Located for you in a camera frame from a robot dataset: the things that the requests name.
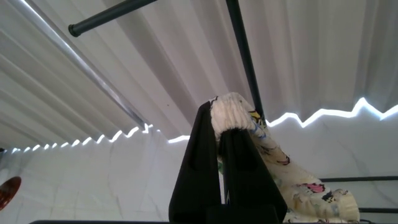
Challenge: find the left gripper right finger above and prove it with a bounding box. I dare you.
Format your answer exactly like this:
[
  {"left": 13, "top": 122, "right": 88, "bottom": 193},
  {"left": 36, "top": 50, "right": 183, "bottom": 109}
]
[{"left": 218, "top": 128, "right": 289, "bottom": 223}]

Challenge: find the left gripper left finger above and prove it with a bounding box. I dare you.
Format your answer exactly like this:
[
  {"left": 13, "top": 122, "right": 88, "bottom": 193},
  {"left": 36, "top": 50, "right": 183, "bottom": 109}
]
[{"left": 169, "top": 101, "right": 223, "bottom": 223}]

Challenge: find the cream printed garment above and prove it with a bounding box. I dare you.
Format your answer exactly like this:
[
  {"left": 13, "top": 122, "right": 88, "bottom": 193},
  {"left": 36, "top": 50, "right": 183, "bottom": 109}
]
[{"left": 210, "top": 91, "right": 361, "bottom": 223}]

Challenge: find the black clothes rack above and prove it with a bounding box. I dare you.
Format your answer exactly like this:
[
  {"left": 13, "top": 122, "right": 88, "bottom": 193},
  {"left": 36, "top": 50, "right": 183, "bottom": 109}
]
[{"left": 67, "top": 0, "right": 398, "bottom": 214}]

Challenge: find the red round object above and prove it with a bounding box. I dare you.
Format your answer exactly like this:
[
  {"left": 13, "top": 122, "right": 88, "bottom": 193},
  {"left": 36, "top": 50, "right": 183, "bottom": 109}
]
[{"left": 0, "top": 176, "right": 22, "bottom": 211}]

